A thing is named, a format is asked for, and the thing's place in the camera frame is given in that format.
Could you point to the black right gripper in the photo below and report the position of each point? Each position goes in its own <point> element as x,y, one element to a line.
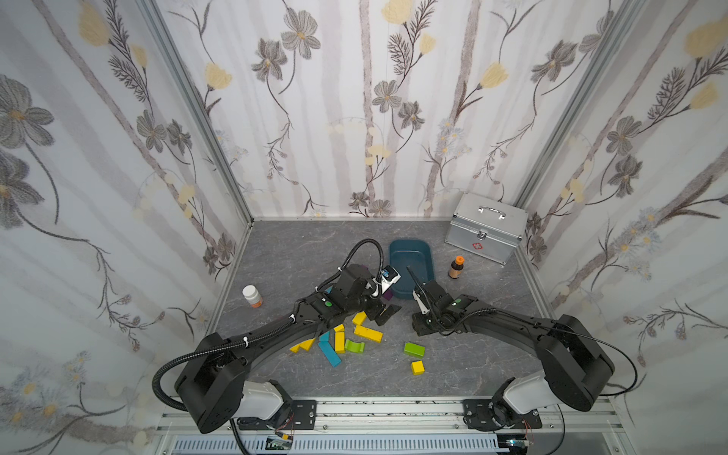
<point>428,307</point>

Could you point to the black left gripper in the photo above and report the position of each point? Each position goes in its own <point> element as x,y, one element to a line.
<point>378,301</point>

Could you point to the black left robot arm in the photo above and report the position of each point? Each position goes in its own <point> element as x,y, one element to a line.
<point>208,383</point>

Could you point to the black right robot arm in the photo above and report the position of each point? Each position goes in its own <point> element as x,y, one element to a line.
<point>574,368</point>

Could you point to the long yellow block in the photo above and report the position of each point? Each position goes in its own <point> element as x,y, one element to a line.
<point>368,333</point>
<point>307,345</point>

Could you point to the yellow rectangular block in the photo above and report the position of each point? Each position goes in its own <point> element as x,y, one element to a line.
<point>359,319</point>

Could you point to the teal plastic bin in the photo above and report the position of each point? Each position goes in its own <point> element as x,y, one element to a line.
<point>414,255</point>

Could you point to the green arch block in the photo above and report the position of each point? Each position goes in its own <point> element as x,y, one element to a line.
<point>354,347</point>

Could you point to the orange cap brown bottle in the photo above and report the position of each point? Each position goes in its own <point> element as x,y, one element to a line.
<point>456,267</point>

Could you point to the green flat block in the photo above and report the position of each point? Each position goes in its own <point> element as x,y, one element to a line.
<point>414,350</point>

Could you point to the yellow upright block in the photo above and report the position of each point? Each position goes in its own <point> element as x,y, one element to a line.
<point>340,341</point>

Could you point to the long teal block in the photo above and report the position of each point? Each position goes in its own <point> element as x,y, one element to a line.
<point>330,354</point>

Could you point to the silver metal case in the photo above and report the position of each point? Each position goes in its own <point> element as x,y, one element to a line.
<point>487,228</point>

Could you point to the white cap orange bottle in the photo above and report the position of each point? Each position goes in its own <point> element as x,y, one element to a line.
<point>252,296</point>

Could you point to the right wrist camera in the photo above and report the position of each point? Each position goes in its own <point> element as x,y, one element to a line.
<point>421,303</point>

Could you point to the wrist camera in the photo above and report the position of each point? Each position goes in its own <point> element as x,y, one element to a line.
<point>421,303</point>
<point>386,279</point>

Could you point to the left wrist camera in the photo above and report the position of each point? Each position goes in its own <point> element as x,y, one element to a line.
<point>386,279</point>

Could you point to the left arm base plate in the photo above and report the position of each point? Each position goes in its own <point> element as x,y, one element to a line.
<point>293,415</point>

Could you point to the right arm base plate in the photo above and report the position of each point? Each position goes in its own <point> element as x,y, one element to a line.
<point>492,415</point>

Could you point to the aluminium rail frame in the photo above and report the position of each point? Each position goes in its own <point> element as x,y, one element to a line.
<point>403,425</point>

